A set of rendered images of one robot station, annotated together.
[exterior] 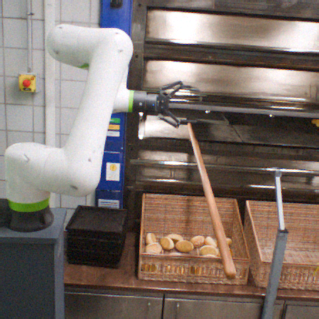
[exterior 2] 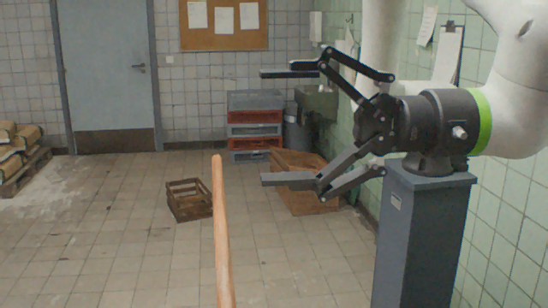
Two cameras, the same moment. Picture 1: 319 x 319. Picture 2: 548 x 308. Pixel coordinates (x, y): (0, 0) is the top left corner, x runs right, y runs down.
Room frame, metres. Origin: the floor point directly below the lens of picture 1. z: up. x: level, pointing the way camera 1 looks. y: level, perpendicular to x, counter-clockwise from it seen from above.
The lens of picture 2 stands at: (2.27, -0.20, 1.63)
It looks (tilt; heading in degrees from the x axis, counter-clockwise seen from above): 18 degrees down; 173
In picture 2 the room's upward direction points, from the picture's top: straight up
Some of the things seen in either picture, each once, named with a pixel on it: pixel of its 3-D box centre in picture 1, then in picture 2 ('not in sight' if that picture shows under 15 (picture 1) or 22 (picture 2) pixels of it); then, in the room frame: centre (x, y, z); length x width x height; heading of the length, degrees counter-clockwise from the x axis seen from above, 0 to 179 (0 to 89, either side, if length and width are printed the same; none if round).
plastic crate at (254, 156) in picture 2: not in sight; (254, 151); (-2.48, 0.17, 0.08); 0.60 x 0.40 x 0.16; 93
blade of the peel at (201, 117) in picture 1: (186, 114); not in sight; (2.95, -0.18, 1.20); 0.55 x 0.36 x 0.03; 91
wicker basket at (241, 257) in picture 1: (191, 236); not in sight; (2.05, -0.21, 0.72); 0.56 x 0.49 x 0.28; 92
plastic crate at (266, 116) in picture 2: not in sight; (253, 112); (-2.48, 0.17, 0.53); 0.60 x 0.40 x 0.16; 88
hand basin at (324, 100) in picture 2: not in sight; (314, 105); (-1.96, 0.75, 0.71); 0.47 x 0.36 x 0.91; 1
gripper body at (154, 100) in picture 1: (158, 102); (389, 124); (1.75, 0.02, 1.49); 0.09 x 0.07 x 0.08; 91
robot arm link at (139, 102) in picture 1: (140, 102); (442, 123); (1.76, 0.09, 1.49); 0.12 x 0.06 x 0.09; 1
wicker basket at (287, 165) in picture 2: not in sight; (304, 168); (-1.19, 0.50, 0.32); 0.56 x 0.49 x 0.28; 9
